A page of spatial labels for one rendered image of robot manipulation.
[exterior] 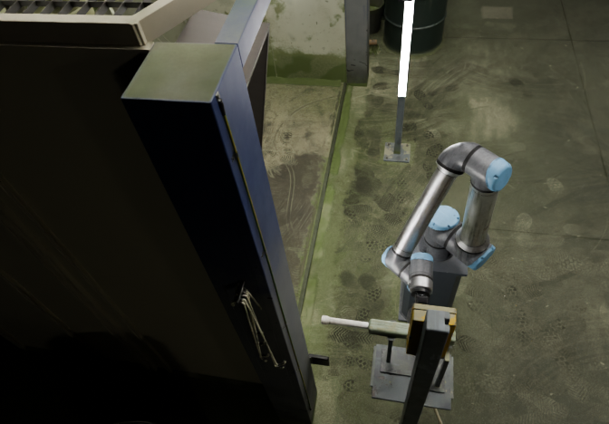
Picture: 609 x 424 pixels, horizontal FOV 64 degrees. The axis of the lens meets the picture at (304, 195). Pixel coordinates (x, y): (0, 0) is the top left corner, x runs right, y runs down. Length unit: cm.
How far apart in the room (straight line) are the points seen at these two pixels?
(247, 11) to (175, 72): 23
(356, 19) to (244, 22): 308
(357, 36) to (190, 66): 330
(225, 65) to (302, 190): 271
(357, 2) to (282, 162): 137
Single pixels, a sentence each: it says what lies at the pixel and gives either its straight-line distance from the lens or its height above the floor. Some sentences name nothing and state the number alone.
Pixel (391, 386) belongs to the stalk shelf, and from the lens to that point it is 215.
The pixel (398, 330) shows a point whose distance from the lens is 185.
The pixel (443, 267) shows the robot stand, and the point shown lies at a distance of 258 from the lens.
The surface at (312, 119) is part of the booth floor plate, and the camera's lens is 416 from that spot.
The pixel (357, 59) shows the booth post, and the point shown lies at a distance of 435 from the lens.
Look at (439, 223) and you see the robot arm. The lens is 239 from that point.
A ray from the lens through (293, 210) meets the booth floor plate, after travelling 352.
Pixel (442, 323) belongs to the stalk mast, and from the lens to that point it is 133.
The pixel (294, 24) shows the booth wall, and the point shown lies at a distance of 425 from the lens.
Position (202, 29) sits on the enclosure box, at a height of 169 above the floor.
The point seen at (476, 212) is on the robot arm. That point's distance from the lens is 208.
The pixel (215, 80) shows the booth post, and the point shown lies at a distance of 94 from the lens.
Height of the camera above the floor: 284
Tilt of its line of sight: 51 degrees down
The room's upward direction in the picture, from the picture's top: 8 degrees counter-clockwise
